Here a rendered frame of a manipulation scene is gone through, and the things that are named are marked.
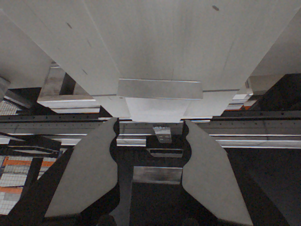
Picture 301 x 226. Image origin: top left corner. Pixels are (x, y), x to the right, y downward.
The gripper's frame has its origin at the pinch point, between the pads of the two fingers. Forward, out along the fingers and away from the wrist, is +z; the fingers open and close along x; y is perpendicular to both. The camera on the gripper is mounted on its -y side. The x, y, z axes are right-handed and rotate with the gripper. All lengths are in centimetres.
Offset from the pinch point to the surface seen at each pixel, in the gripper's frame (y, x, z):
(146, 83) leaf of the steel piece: -2.1, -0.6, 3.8
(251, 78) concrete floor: 36, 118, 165
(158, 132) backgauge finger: 12.7, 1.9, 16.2
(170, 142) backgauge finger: 20.9, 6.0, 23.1
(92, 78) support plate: -2.2, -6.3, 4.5
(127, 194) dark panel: 60, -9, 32
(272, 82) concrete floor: 40, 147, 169
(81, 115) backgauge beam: 22, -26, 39
